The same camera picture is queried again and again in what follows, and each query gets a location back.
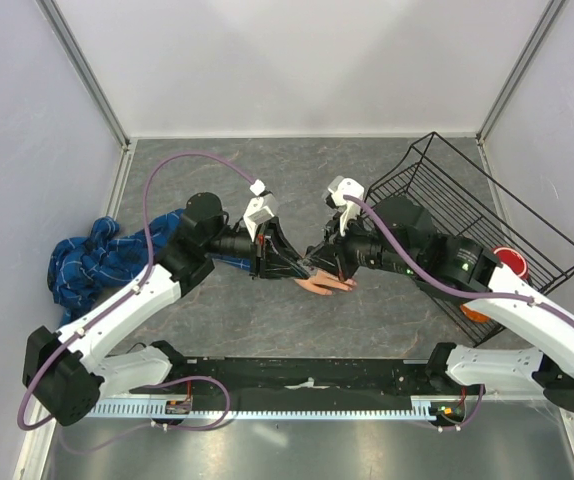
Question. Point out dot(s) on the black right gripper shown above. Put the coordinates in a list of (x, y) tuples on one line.
[(332, 252)]

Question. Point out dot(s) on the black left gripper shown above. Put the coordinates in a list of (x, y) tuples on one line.
[(283, 268)]

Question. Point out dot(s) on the glitter nail polish bottle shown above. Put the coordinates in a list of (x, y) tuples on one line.
[(307, 266)]

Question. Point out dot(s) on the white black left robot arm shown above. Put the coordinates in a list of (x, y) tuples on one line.
[(68, 371)]

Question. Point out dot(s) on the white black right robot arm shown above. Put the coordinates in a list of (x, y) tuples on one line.
[(459, 270)]

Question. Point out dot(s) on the mannequin hand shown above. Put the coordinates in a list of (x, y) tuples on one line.
[(324, 284)]

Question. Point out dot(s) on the orange cup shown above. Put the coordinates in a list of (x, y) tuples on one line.
[(473, 315)]

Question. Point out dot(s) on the red mug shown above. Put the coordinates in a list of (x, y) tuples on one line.
[(514, 260)]

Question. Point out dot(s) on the blue plaid shirt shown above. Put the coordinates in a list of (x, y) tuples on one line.
[(82, 268)]

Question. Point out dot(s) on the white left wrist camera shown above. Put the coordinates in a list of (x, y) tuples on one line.
[(260, 209)]

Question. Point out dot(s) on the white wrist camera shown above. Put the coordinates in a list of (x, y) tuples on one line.
[(260, 209), (341, 195)]

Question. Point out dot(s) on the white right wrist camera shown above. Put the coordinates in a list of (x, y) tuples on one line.
[(341, 195)]

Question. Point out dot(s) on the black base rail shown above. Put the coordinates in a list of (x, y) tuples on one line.
[(260, 376)]

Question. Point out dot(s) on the black wire rack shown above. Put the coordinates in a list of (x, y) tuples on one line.
[(464, 199)]

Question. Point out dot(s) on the white slotted cable duct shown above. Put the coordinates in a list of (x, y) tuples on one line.
[(320, 406)]

